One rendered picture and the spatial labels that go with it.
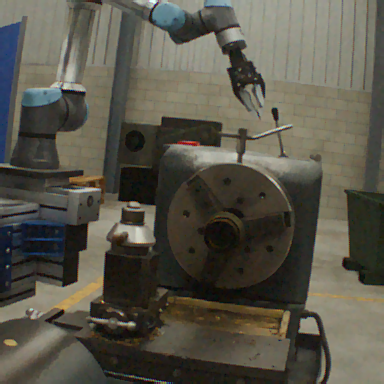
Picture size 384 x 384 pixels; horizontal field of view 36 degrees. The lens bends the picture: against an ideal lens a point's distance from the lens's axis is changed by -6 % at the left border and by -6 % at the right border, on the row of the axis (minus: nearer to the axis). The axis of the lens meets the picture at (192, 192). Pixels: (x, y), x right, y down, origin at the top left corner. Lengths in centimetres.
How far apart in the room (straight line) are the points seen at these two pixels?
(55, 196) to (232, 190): 48
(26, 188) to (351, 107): 1002
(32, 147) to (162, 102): 1008
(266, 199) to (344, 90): 1002
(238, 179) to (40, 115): 59
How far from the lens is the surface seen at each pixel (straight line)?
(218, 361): 94
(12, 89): 628
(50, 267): 173
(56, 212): 170
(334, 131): 1146
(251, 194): 153
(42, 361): 43
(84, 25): 190
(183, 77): 1173
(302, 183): 167
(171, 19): 159
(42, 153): 175
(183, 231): 157
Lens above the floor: 130
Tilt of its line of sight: 6 degrees down
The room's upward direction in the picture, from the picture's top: 6 degrees clockwise
